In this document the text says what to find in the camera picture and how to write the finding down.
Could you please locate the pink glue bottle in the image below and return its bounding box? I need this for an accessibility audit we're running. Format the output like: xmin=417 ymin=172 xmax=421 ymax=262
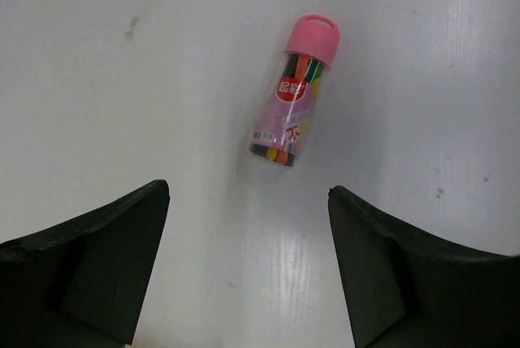
xmin=249 ymin=15 xmax=340 ymax=167

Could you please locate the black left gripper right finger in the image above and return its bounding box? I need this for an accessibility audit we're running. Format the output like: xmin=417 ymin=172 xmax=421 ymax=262
xmin=328 ymin=186 xmax=519 ymax=347

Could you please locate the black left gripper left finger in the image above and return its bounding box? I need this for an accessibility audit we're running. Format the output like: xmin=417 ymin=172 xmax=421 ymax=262
xmin=1 ymin=180 xmax=170 ymax=347

